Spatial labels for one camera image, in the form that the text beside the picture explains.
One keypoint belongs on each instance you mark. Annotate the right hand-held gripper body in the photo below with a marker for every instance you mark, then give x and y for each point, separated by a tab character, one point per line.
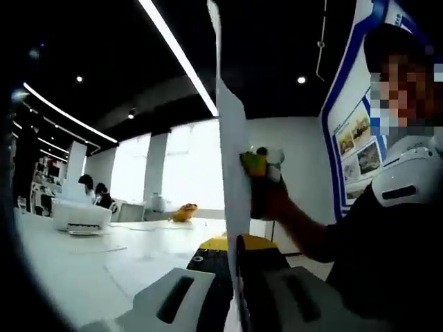
275	162

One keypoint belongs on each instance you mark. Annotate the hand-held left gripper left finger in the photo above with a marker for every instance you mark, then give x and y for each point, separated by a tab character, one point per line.
145	304

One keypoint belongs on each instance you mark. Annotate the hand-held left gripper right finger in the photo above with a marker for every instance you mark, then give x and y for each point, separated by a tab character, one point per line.
277	297

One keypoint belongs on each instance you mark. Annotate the stack of white printing papers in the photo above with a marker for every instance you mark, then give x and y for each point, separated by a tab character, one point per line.
235	155

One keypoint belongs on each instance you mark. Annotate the person's right hand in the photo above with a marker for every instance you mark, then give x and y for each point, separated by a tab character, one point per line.
270	200

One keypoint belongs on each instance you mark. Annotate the orange plush toy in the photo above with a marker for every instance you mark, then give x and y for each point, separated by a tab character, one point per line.
185	212

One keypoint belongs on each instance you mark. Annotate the white office chair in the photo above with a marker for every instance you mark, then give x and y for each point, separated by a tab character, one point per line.
128	211

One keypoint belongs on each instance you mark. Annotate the white kettle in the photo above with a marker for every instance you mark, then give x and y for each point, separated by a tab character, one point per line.
160	202

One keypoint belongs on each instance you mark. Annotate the white printer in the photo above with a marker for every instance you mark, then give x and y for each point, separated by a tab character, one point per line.
83	214

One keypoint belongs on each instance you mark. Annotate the straight ceiling light strip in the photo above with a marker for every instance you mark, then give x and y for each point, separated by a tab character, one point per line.
183	62

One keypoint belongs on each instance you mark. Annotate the ceiling pipe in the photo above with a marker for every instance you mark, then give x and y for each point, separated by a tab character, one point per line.
321	45

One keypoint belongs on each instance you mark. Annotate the person in black shirt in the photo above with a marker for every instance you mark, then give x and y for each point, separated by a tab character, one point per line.
398	259

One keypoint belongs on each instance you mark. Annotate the white worn device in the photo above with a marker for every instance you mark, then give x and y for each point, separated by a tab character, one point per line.
408	166

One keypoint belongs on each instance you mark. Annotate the curved ceiling light strip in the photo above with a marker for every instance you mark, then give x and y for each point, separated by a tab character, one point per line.
69	115

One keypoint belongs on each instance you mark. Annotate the blue framed wall poster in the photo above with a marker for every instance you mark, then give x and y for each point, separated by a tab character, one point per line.
349	114

